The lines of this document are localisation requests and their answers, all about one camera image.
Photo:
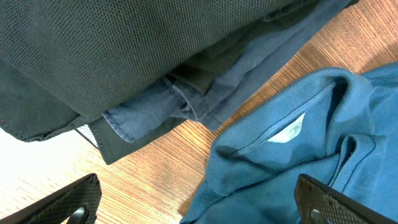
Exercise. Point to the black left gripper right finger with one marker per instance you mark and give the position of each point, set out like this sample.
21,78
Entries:
318,203

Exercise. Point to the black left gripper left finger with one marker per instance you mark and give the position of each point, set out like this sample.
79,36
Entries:
77,202

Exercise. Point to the blue polo shirt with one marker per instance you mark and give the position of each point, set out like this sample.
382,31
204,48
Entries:
333,125

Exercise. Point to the folded white garment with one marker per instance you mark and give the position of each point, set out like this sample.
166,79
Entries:
86,133

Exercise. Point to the folded dark blue garment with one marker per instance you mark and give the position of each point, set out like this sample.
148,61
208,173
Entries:
210,86

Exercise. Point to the folded black garment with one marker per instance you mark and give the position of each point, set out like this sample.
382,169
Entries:
64,63

